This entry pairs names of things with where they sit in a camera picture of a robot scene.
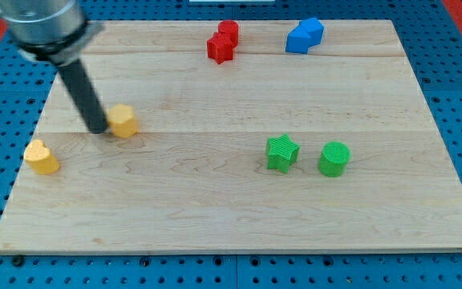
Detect yellow hexagon block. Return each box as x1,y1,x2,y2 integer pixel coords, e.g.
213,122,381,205
107,104,139,138

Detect green star block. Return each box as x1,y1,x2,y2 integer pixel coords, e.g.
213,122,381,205
265,134,300,173

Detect yellow heart block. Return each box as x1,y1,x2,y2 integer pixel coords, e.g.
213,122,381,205
23,139,60,175

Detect blue angular block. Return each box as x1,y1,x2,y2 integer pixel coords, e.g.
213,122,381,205
285,17,325,54

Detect light wooden board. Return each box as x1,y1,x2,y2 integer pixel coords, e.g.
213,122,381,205
0,20,462,255

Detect red cylinder block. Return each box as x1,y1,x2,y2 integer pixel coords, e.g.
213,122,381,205
217,20,239,47

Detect green cylinder block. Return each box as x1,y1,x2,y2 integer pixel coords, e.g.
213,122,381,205
318,141,351,177

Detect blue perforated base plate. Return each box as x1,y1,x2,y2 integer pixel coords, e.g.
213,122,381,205
0,0,462,288

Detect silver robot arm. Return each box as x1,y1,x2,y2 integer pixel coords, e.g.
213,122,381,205
0,0,108,134

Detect red star block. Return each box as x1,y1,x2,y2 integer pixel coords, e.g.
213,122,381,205
206,32,234,64

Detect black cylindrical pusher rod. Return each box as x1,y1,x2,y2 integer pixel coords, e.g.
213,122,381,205
57,59,108,134

